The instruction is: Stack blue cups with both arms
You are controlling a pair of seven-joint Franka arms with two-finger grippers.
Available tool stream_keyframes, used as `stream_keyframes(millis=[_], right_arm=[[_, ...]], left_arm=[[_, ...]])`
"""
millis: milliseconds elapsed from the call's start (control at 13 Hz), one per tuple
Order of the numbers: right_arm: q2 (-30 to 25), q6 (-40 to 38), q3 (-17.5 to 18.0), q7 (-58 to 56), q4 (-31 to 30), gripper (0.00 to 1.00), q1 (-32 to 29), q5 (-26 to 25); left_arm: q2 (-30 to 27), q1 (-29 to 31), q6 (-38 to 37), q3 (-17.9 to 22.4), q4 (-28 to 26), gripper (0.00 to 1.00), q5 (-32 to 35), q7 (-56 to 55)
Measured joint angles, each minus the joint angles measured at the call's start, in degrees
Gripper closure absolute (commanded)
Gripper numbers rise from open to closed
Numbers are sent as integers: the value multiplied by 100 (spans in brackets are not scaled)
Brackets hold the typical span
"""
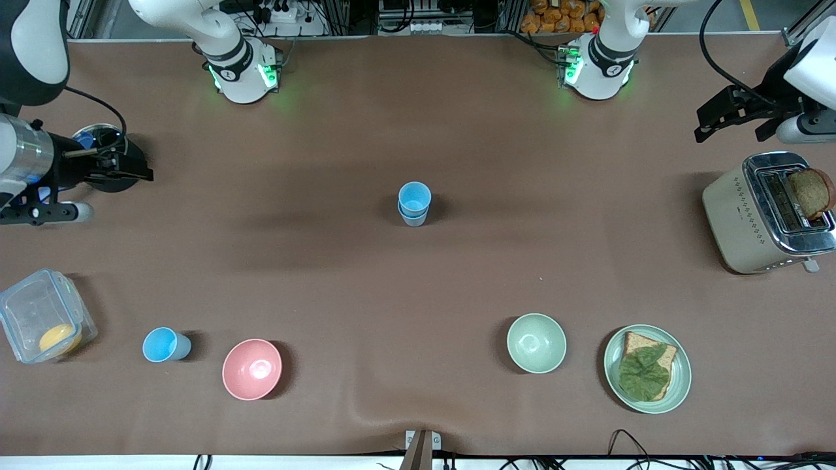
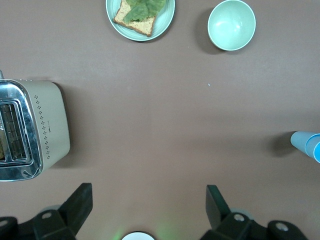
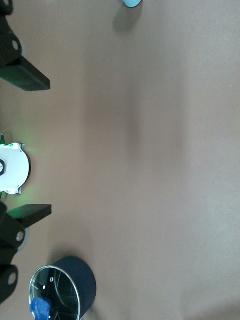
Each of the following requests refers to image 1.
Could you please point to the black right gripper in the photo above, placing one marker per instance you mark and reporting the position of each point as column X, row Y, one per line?
column 67, row 160

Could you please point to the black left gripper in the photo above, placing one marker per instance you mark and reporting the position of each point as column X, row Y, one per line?
column 774, row 89

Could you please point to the blue plastic cup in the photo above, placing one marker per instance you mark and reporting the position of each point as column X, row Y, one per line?
column 415, row 196
column 163, row 344

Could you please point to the blue cup with white filling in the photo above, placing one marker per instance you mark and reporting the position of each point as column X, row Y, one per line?
column 413, row 221

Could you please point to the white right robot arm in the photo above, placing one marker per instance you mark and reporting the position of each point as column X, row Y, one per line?
column 238, row 65

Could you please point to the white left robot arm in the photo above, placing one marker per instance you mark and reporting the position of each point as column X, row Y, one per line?
column 607, row 59

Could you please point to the beige chrome toaster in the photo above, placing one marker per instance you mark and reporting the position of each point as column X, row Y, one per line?
column 738, row 222

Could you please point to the dark toast slice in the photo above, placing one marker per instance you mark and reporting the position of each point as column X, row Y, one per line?
column 810, row 192

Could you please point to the clear plastic food container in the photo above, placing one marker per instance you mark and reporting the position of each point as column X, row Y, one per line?
column 29, row 307

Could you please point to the yellow orange food piece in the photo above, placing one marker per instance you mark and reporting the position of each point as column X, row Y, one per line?
column 59, row 338

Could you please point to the bag of orange buns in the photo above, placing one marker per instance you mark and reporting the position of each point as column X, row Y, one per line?
column 562, row 16

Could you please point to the power strip with black plugs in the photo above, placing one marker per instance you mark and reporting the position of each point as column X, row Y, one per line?
column 281, row 12

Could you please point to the pink bowl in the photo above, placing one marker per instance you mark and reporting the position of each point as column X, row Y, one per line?
column 251, row 369

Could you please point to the brown bread slice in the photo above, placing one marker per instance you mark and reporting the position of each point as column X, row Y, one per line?
column 666, row 356

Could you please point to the pale green plate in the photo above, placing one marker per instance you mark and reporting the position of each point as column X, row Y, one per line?
column 679, row 382

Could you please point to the green lettuce leaf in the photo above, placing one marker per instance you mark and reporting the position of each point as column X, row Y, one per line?
column 643, row 375

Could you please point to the brown table cover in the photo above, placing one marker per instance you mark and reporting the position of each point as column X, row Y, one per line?
column 392, row 287

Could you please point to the pale green bowl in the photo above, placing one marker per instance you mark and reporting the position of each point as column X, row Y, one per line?
column 536, row 343

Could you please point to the white power strip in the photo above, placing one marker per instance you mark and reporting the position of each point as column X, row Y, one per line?
column 431, row 27

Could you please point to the aluminium frame post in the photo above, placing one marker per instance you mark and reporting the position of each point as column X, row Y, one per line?
column 800, row 29
column 81, row 19

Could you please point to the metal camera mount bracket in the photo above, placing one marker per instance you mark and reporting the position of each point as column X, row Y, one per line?
column 423, row 447

